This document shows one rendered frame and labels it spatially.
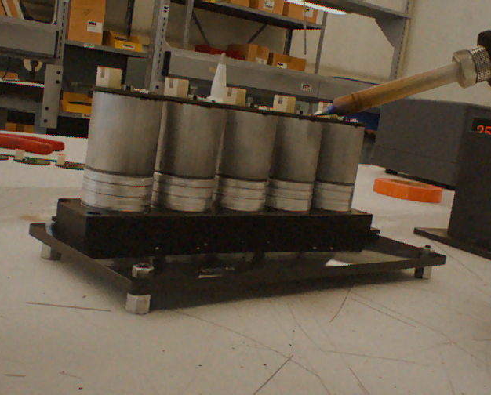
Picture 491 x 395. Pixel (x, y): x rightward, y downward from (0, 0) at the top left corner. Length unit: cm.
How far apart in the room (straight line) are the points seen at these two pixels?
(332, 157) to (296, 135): 3
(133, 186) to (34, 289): 5
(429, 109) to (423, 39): 574
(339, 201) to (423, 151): 49
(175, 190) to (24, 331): 9
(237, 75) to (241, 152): 269
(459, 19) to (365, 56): 85
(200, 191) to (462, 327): 10
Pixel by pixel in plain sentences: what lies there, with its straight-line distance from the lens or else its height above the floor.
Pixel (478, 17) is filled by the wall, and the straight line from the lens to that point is 618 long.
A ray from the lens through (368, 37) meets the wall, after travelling 632.
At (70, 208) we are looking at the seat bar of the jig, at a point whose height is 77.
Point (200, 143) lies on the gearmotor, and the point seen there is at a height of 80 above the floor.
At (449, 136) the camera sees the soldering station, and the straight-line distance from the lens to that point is 76.
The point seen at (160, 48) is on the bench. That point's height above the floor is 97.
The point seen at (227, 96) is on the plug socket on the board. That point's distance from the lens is 27.
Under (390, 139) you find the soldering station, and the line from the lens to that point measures 84.
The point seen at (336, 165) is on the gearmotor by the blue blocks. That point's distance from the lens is 30.
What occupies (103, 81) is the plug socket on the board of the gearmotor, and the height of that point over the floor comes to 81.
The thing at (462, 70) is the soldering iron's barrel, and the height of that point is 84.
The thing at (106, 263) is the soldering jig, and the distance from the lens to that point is 21.
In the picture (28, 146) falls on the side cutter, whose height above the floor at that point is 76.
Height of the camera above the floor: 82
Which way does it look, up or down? 8 degrees down
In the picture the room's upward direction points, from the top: 8 degrees clockwise
